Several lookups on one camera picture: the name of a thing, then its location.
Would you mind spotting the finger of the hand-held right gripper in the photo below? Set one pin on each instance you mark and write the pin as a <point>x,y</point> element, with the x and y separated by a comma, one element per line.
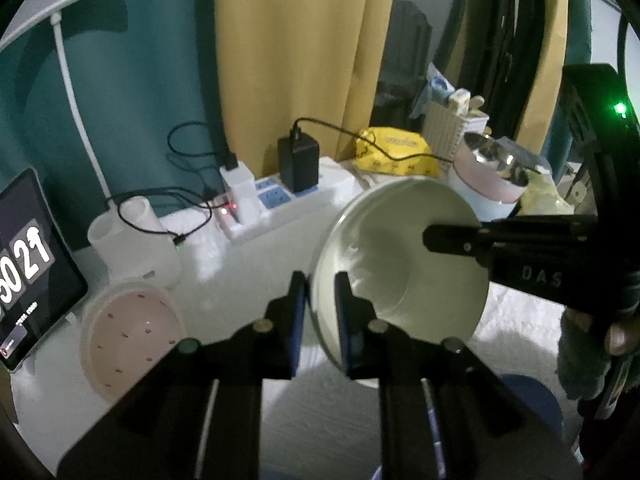
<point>450,239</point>

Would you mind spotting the person's right hand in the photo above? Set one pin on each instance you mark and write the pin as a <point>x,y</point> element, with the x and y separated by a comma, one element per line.
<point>622,340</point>

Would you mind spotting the teal curtain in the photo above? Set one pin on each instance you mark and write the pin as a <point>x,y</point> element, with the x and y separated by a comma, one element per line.
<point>150,85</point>

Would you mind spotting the white power strip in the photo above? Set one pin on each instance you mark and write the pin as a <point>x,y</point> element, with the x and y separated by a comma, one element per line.
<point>330,180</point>

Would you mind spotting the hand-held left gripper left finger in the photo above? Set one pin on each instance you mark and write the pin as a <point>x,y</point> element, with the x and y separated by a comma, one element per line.
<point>296,320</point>

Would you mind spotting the light blue bowl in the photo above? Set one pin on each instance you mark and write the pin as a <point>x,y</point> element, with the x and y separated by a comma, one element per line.
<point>465,200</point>

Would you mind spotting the grey cloth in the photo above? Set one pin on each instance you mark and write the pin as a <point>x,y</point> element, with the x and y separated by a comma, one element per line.
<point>530,156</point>

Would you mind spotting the blue and white snack bag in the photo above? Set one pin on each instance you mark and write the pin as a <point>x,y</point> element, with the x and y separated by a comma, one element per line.
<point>440,87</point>

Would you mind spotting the pink steel-lined bowl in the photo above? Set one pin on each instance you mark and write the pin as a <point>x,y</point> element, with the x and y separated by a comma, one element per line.
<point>475,180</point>

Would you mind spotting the wooden utensil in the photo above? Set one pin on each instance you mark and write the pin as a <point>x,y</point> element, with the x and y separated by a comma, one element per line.
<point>476,102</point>

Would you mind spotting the cream bowl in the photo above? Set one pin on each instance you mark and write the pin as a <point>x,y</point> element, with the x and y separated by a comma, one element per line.
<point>400,280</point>

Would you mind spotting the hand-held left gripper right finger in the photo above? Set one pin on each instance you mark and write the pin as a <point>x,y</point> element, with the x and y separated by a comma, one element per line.
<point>342,310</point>

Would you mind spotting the dark chair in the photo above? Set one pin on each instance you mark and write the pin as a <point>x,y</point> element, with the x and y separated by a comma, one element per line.
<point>405,50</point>

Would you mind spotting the wide yellow curtain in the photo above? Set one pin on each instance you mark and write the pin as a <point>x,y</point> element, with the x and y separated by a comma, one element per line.
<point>300,35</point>

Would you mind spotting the white desk lamp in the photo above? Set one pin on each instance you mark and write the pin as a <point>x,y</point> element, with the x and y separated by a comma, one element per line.
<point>130,255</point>

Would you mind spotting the tablet showing clock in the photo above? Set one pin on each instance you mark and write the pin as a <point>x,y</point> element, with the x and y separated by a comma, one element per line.
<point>30,285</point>

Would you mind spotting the narrow yellow curtain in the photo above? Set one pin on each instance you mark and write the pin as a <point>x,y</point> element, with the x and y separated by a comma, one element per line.
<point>555,20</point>

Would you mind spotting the yellow packet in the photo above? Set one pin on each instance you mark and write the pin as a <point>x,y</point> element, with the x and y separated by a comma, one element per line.
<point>407,142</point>

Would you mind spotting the pink strawberry bowl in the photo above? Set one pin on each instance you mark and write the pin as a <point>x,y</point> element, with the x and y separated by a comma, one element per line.
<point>135,330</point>

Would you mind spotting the crumpled yellow plastic wrapper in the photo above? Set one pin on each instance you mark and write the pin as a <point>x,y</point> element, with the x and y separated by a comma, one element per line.
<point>542,195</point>

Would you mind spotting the black charger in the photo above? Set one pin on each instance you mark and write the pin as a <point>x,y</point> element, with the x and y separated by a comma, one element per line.
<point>298,165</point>

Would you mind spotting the white charger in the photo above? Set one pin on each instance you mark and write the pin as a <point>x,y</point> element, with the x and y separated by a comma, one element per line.
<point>240,190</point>

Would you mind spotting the white textured tablecloth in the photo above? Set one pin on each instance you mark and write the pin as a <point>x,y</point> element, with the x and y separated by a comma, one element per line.
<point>225,270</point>

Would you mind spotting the white slotted basket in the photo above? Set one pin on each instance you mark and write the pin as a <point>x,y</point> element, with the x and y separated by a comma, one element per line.
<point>442,130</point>

